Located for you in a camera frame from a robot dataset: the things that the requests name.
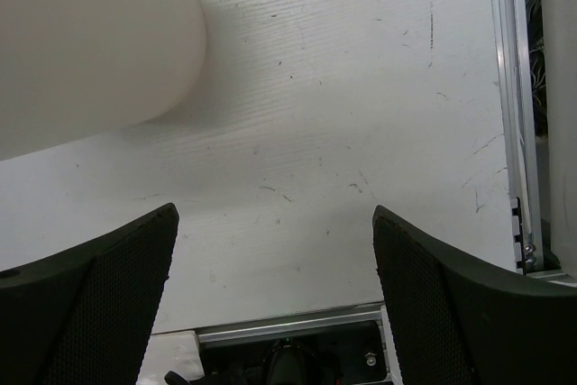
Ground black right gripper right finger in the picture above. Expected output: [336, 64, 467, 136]
[372, 206, 576, 384]

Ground white plastic bin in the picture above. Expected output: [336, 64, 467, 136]
[1, 0, 206, 160]

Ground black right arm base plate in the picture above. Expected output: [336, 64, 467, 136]
[200, 321, 390, 384]

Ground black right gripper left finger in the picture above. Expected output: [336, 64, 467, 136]
[1, 203, 179, 384]

